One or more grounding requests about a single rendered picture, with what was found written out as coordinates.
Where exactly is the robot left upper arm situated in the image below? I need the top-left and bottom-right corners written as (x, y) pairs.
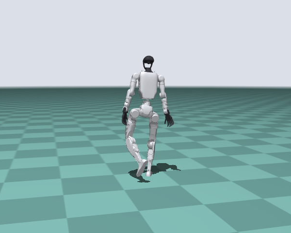
top-left (129, 73), bottom-right (140, 96)

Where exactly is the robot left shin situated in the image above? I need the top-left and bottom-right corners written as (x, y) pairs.
top-left (126, 138), bottom-right (142, 165)

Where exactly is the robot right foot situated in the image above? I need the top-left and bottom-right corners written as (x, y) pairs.
top-left (146, 171), bottom-right (153, 177)

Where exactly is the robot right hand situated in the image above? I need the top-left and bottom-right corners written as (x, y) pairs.
top-left (164, 109), bottom-right (174, 127)

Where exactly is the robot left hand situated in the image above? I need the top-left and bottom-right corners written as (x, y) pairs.
top-left (122, 107), bottom-right (128, 125)

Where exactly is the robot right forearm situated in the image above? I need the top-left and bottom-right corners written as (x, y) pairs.
top-left (161, 93), bottom-right (168, 114)

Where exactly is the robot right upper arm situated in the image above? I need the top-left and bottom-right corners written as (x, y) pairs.
top-left (158, 74), bottom-right (165, 98)

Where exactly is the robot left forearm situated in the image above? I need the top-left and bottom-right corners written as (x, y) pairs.
top-left (123, 89), bottom-right (132, 112)

